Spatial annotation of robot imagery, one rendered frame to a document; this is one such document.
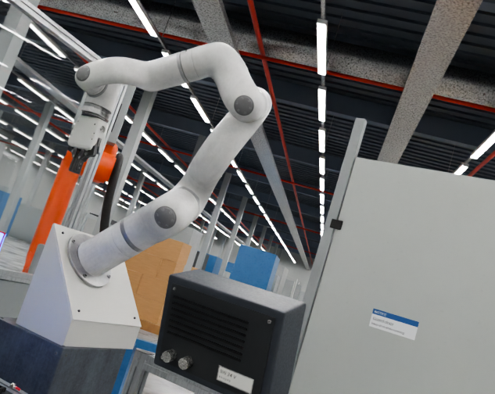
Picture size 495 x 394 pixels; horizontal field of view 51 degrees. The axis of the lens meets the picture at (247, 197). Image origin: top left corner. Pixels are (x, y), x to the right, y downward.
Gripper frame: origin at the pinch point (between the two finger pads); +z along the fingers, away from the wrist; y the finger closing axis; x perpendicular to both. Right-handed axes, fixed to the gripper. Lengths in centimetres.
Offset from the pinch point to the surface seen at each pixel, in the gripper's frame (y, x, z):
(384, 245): -64, -129, -18
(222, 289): -69, 21, 20
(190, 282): -62, 21, 21
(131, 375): -53, 16, 43
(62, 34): 71, -34, -60
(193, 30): 483, -611, -399
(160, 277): 402, -650, 53
